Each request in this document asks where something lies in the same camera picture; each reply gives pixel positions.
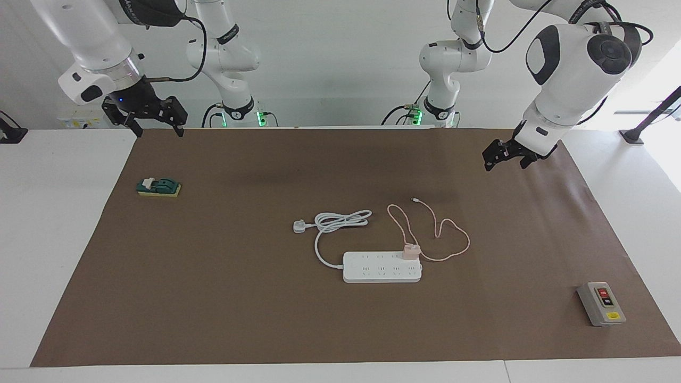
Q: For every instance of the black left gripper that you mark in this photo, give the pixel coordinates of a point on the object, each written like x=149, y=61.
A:
x=532, y=154

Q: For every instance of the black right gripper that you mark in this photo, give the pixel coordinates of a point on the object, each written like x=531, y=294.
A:
x=139, y=101

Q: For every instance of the brown paper mat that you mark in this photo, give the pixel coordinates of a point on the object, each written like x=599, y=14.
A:
x=266, y=319

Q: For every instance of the black bracket at table edge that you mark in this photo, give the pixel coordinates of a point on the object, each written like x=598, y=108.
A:
x=10, y=133

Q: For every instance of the black clamp stand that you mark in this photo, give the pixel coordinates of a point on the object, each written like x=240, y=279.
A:
x=652, y=114

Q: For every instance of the grey push button box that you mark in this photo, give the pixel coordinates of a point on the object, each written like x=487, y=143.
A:
x=601, y=306

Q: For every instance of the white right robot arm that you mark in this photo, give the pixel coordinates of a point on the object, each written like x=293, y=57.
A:
x=96, y=37

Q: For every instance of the green knife switch yellow base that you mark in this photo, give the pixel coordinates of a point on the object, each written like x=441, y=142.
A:
x=158, y=187

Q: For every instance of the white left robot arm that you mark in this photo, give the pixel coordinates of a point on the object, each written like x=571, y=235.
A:
x=569, y=80

